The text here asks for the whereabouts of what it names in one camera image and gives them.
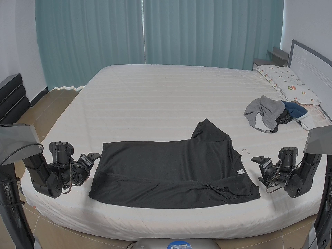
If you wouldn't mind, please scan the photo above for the bed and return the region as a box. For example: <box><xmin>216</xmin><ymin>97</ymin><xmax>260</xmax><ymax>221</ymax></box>
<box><xmin>20</xmin><ymin>39</ymin><xmax>332</xmax><ymax>242</ymax></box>

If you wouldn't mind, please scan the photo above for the pile of clothes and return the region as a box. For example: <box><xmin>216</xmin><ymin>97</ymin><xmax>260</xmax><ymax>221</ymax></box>
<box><xmin>244</xmin><ymin>95</ymin><xmax>315</xmax><ymax>134</ymax></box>

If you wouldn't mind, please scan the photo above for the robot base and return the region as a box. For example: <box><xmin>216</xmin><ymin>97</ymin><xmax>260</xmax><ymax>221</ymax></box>
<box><xmin>129</xmin><ymin>239</ymin><xmax>221</xmax><ymax>249</ymax></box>

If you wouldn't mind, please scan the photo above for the black T-shirt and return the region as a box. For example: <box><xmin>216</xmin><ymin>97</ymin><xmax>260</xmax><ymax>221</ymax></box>
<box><xmin>88</xmin><ymin>118</ymin><xmax>260</xmax><ymax>209</ymax></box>

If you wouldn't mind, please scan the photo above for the grey bedside table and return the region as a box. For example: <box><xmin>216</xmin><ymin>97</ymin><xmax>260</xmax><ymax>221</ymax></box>
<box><xmin>253</xmin><ymin>46</ymin><xmax>289</xmax><ymax>71</ymax></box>

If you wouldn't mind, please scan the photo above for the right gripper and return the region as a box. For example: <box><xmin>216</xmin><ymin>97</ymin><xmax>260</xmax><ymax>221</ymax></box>
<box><xmin>251</xmin><ymin>157</ymin><xmax>284</xmax><ymax>187</ymax></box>

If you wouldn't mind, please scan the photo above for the white printed pillow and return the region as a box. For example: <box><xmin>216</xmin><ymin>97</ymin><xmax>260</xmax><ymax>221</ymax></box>
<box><xmin>254</xmin><ymin>64</ymin><xmax>321</xmax><ymax>105</ymax></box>

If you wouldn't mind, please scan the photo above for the blue-green curtain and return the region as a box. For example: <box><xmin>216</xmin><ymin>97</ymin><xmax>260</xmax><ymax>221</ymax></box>
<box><xmin>143</xmin><ymin>0</ymin><xmax>283</xmax><ymax>71</ymax></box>
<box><xmin>35</xmin><ymin>0</ymin><xmax>145</xmax><ymax>90</ymax></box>

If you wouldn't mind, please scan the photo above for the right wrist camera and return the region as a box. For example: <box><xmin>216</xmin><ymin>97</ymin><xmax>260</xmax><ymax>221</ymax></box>
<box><xmin>259</xmin><ymin>158</ymin><xmax>273</xmax><ymax>171</ymax></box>

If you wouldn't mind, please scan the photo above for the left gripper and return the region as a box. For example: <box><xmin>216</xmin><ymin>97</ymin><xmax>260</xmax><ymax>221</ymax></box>
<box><xmin>71</xmin><ymin>153</ymin><xmax>102</xmax><ymax>187</ymax></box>

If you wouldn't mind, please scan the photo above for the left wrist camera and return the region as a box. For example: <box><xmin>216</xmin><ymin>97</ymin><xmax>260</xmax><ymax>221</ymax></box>
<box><xmin>79</xmin><ymin>153</ymin><xmax>94</xmax><ymax>169</ymax></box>

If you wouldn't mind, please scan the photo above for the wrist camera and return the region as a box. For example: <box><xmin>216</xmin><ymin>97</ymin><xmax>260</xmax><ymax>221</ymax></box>
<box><xmin>79</xmin><ymin>153</ymin><xmax>94</xmax><ymax>169</ymax></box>
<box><xmin>259</xmin><ymin>158</ymin><xmax>273</xmax><ymax>171</ymax></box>

